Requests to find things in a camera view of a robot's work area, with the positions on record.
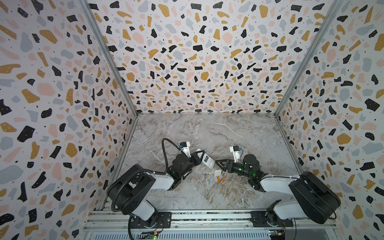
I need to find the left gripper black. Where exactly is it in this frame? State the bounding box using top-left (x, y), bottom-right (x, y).
top-left (178, 150), bottom-right (204, 180)

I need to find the red and white remote control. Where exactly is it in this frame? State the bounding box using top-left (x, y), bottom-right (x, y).
top-left (202, 154), bottom-right (215, 169)

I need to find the orange AAA batteries pair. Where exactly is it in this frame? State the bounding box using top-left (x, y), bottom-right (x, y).
top-left (217, 177), bottom-right (225, 183)

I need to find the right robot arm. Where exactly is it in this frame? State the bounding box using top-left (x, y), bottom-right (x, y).
top-left (215, 154), bottom-right (341, 227)

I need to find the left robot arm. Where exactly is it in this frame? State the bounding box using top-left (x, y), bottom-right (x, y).
top-left (107, 150), bottom-right (209, 227)

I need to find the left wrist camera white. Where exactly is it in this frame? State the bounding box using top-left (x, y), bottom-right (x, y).
top-left (179, 142), bottom-right (191, 158)

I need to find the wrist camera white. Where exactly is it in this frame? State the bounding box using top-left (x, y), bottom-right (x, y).
top-left (230, 145), bottom-right (243, 163)
top-left (179, 142), bottom-right (191, 158)

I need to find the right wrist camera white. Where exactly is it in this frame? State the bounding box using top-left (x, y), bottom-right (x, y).
top-left (230, 145), bottom-right (243, 163)

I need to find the aluminium mounting rail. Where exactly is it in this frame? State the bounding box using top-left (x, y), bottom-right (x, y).
top-left (80, 209), bottom-right (342, 240)

